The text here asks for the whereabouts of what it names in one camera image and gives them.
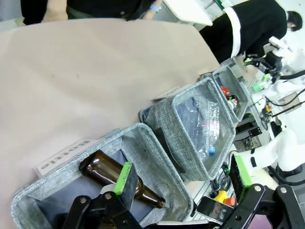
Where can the light blue wristband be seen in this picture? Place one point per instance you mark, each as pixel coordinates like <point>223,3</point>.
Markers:
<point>155,7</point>

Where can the bystander in black jacket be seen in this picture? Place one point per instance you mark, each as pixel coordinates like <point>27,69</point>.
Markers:
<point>250,23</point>

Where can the white table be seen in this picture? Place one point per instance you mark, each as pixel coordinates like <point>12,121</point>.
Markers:
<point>188,12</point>

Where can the person's right forearm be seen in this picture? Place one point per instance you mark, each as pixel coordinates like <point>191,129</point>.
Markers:
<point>56,12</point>

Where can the white Bottle label sign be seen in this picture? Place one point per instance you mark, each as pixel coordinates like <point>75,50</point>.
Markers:
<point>64,157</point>

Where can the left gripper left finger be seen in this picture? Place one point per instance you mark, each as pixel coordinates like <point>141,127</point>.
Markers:
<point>126,181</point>

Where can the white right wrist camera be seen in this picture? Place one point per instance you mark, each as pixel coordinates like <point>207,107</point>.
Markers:
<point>277,45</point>

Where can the white Plastic label sign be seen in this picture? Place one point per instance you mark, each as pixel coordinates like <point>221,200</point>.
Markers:
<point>168,93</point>

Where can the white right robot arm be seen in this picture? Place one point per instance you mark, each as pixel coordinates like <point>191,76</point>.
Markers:
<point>286,148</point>

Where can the person's left hand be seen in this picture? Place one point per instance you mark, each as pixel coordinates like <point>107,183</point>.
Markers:
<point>149,15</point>

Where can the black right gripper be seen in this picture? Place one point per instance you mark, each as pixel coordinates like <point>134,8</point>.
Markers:
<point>269,63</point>

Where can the person in black cardigan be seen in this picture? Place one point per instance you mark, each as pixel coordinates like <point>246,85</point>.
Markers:
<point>95,7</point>

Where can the person's left forearm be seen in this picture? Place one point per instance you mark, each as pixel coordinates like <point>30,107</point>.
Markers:
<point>160,2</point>

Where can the red crushed can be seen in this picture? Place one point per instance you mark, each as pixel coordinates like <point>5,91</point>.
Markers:
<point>224,90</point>

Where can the crushed dark blue can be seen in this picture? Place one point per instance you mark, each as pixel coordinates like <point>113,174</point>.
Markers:
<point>233,102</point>

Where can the black smartphone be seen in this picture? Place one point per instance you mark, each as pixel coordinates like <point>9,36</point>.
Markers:
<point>214,208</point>

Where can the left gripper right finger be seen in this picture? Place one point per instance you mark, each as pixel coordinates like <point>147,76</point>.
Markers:
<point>243,176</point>

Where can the crushed bottle pink label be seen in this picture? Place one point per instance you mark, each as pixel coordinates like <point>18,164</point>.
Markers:
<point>210,133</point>

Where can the clear plastic bottle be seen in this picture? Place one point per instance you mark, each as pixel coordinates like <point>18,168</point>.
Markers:
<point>202,109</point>

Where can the brown glass bottle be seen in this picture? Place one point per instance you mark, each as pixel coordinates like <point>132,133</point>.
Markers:
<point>100,167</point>

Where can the grey fabric basket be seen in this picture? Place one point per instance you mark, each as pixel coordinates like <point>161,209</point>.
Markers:
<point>147,152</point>
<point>164,124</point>
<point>239,90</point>

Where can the yellow red emergency stop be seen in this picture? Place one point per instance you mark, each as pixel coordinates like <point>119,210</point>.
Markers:
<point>224,196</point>

